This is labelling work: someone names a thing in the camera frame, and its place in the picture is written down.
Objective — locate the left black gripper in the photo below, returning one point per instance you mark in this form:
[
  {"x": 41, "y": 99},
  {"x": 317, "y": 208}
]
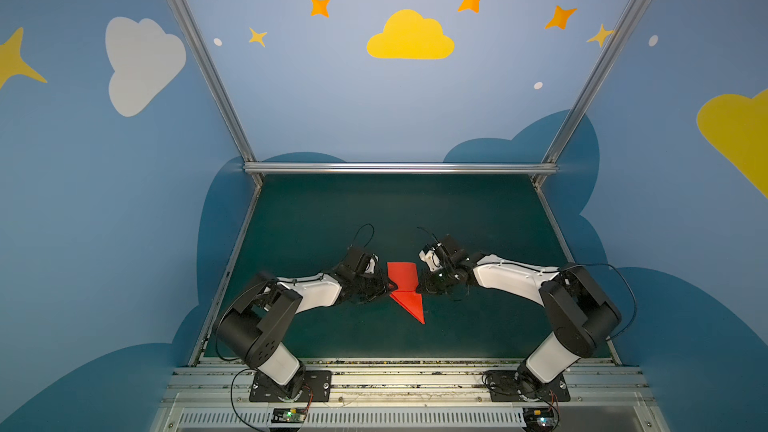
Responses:
[{"x": 372, "y": 280}]

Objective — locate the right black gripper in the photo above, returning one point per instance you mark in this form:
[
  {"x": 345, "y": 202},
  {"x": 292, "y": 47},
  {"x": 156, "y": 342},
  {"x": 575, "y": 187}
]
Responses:
[{"x": 437, "y": 276}]

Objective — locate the red square paper sheet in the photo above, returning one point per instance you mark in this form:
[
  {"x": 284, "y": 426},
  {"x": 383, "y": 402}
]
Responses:
[{"x": 405, "y": 276}]

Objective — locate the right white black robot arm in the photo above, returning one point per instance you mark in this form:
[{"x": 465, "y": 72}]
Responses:
[{"x": 580, "y": 313}]

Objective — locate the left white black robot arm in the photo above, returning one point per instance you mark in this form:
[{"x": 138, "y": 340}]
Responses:
[{"x": 254, "y": 325}]

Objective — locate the left green circuit board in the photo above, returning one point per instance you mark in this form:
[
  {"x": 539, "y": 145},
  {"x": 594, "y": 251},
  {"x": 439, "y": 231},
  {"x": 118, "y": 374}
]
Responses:
[{"x": 288, "y": 416}]

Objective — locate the green circuit board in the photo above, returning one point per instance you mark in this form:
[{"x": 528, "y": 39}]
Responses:
[
  {"x": 288, "y": 416},
  {"x": 539, "y": 420}
]

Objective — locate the right green circuit board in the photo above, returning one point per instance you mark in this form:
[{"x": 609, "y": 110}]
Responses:
[{"x": 539, "y": 420}]

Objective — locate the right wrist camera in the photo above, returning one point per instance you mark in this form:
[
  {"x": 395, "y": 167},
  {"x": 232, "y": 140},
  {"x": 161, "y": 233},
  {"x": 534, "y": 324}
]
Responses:
[{"x": 444, "y": 250}]

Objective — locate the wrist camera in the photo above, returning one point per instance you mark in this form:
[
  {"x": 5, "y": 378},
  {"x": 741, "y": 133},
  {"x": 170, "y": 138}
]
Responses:
[
  {"x": 444, "y": 250},
  {"x": 358, "y": 262}
]

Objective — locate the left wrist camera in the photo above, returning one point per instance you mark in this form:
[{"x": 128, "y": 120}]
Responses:
[{"x": 358, "y": 262}]

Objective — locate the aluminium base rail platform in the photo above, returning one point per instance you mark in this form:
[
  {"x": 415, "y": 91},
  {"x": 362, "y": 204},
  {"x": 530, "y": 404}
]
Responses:
[{"x": 408, "y": 395}]

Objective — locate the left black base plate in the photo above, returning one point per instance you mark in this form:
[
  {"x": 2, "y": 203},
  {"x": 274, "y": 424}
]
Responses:
[{"x": 304, "y": 386}]

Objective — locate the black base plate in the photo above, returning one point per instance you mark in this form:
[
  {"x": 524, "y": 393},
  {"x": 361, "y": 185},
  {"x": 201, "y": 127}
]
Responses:
[
  {"x": 514, "y": 386},
  {"x": 304, "y": 386}
]

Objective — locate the aluminium frame horizontal bar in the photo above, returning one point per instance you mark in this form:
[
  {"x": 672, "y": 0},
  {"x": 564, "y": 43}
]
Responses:
[{"x": 400, "y": 168}]

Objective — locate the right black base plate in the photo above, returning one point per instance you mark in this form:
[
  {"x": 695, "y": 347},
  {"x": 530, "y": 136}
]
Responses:
[{"x": 514, "y": 386}]

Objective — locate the left aluminium frame post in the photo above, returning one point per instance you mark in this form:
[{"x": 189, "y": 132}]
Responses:
[{"x": 193, "y": 36}]

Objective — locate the aluminium frame post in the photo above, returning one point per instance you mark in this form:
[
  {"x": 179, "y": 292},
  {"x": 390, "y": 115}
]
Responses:
[
  {"x": 626, "y": 24},
  {"x": 193, "y": 36}
]

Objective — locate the right aluminium frame post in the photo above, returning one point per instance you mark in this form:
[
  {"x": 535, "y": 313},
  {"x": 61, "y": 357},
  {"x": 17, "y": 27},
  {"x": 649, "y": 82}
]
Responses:
[{"x": 626, "y": 24}]

